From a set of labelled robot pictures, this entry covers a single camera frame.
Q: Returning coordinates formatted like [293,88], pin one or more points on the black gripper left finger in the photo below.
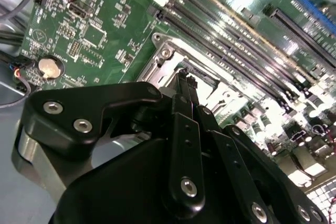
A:
[78,103]

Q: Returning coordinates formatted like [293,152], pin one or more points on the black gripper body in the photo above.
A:
[118,190]

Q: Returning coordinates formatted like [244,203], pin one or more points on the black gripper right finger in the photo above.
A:
[232,155]

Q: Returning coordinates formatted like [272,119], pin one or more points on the metal socket cover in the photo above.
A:
[165,65]

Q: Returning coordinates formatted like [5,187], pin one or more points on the metal locking lever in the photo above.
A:
[183,48]

